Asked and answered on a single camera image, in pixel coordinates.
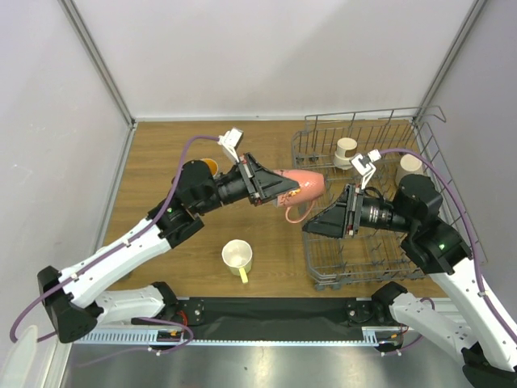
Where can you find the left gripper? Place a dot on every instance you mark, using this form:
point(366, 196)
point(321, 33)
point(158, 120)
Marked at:
point(264, 184)

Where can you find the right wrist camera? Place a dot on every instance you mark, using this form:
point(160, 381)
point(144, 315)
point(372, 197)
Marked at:
point(365, 165)

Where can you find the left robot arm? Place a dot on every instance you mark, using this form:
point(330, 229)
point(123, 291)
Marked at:
point(76, 298)

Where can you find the white cable duct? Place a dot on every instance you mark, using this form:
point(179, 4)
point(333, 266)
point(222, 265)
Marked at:
point(119, 335)

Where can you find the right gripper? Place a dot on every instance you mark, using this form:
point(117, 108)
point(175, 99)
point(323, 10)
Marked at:
point(351, 212)

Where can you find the black base mat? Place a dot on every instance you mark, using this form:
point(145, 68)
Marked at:
point(276, 318)

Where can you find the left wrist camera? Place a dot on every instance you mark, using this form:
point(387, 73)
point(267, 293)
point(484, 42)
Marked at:
point(229, 142)

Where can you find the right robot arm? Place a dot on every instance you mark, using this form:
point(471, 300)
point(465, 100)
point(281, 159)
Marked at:
point(484, 345)

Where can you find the blue mug orange inside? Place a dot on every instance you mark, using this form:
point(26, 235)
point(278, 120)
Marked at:
point(212, 166)

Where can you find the beige paper cup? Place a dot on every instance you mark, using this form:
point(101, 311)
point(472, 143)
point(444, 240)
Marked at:
point(408, 165)

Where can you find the steel tumbler brown band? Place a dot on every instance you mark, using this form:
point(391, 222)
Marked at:
point(346, 148)

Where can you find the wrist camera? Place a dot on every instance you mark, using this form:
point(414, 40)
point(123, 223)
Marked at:
point(365, 165)
point(229, 142)

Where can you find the pink floral mug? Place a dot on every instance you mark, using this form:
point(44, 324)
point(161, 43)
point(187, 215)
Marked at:
point(312, 185)

